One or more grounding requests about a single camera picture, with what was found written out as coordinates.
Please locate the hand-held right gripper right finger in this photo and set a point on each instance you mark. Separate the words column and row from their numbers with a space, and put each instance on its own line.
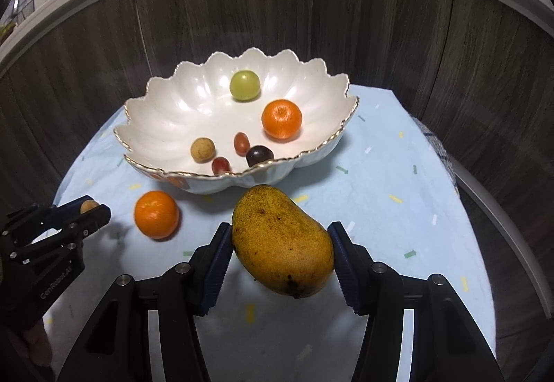
column 349, row 273

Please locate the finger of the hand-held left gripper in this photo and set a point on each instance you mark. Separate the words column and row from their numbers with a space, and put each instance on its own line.
column 65, row 209
column 97, row 218

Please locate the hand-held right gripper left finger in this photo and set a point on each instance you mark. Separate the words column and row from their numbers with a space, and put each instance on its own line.
column 216, row 269

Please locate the tan longan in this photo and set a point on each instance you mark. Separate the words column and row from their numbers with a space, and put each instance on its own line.
column 90, row 206

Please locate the yellow mango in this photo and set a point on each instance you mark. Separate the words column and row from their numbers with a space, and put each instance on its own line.
column 281, row 239

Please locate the red grape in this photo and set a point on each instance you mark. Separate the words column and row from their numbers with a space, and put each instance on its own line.
column 220, row 165

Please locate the brownish orange small fruit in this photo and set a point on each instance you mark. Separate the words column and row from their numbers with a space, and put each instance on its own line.
column 202, row 149

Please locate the dark blueberry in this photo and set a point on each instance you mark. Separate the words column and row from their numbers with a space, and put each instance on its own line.
column 259, row 155

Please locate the white scalloped bowl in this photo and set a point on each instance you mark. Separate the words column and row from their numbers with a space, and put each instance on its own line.
column 173, row 113

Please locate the green round fruit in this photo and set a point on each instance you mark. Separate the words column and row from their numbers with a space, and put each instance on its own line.
column 244, row 85

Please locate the person's left hand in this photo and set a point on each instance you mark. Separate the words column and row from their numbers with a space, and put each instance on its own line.
column 32, row 347

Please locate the large orange mandarin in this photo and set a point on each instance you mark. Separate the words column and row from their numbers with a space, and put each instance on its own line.
column 156, row 214

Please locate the light blue patterned tablecloth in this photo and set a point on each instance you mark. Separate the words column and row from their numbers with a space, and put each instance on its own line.
column 389, row 157

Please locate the dark wood cabinet door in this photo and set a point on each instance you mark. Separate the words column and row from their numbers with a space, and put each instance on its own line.
column 225, row 9
column 65, row 83

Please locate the dark patterned cloth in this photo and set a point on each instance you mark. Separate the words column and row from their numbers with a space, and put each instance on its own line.
column 441, row 152

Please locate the small orange mandarin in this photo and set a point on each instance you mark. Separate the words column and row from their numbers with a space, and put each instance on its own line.
column 281, row 119

